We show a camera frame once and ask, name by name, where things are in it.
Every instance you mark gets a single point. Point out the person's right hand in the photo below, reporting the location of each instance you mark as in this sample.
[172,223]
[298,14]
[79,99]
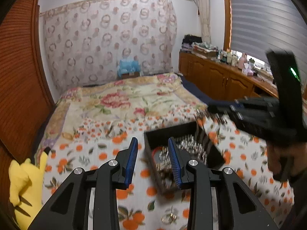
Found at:
[286,162]

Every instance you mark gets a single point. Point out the blue tissue gift box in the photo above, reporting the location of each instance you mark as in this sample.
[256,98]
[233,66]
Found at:
[128,67]

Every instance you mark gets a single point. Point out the gold finger rings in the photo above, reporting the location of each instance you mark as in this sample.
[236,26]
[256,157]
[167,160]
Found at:
[170,217]

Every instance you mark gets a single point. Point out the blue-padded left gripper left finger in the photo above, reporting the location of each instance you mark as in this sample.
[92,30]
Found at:
[68,207]

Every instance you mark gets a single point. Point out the stack of folded clothes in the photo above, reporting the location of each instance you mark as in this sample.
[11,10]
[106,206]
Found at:
[195,45]

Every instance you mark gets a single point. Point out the wooden louvered wardrobe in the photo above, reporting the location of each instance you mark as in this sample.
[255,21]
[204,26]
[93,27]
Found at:
[26,101]

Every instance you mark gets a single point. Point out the bottles and clutter on sideboard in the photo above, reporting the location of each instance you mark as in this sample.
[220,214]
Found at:
[246,64]

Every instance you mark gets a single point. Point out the circle pattern lace curtain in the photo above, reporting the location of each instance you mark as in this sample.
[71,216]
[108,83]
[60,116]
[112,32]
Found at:
[85,42]

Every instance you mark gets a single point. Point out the orange print tablecloth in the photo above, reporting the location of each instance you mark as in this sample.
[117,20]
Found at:
[142,206]

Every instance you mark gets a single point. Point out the yellow plush toy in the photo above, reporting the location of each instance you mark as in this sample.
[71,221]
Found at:
[25,191]

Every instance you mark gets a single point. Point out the floral bed quilt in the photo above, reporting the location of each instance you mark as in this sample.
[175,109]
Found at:
[110,110]

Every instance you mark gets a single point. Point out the black square jewelry box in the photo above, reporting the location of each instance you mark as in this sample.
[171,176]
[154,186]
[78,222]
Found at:
[188,136]

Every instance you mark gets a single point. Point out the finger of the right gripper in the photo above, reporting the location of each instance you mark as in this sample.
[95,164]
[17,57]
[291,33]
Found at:
[220,108]

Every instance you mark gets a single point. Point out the wooden sideboard cabinet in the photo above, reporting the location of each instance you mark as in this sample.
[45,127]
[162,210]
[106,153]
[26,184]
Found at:
[220,81]

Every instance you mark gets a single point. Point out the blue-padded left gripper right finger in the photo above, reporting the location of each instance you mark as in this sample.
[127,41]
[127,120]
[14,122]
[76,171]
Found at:
[238,207]

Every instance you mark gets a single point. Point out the beige tied window curtain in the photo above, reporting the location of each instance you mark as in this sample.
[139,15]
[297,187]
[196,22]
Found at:
[204,14]

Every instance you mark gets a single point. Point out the grey zebra window blind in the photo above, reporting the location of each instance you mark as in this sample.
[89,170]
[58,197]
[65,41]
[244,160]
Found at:
[261,25]

